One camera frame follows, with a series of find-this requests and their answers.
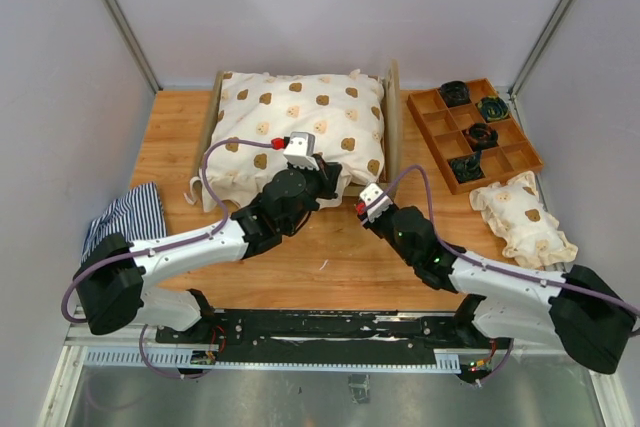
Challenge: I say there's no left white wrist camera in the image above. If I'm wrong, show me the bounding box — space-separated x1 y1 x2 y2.
283 132 319 170

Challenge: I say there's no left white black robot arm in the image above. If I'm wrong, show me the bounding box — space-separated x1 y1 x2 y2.
74 155 342 343

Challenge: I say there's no black rolled sock back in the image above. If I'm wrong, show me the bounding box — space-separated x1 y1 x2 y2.
438 80 471 108

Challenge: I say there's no wooden pet bed frame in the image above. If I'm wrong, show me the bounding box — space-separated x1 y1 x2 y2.
190 59 403 188

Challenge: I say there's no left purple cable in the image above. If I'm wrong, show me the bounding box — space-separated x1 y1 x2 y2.
60 136 284 323

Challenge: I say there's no aluminium frame post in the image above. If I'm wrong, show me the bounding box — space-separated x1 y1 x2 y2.
101 0 162 94
507 0 576 100

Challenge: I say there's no white slotted cable duct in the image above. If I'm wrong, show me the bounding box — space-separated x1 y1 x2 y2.
84 347 462 374

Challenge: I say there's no green black rolled sock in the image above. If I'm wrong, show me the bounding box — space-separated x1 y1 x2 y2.
476 96 509 123

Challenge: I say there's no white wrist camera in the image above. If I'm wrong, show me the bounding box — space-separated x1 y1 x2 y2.
356 182 393 223
283 132 319 170

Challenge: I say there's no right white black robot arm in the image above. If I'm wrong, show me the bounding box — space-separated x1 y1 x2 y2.
357 204 635 374

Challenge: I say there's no black orange rolled sock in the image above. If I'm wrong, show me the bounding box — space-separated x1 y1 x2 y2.
462 123 499 152

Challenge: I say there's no right aluminium frame post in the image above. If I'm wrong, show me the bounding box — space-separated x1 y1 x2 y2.
507 0 576 100

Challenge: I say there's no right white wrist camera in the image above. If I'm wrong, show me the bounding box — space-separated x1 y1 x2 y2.
356 182 393 223

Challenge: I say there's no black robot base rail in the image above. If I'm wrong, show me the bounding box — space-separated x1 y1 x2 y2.
155 310 491 360

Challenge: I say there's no bear print bed cushion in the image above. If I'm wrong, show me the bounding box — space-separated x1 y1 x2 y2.
184 70 385 212

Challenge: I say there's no striped blue white cloth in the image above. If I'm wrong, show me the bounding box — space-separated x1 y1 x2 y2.
81 182 167 261

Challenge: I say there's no small bear print pillow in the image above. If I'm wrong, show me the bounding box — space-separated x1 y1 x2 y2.
469 171 578 270

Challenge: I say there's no left aluminium frame post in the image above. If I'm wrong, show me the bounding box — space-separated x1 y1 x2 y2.
101 0 162 94

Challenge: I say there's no dark green rolled sock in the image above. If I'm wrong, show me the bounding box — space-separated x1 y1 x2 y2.
448 151 484 184

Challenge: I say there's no orange wooden compartment tray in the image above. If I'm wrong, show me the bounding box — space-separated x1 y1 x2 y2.
408 78 544 195

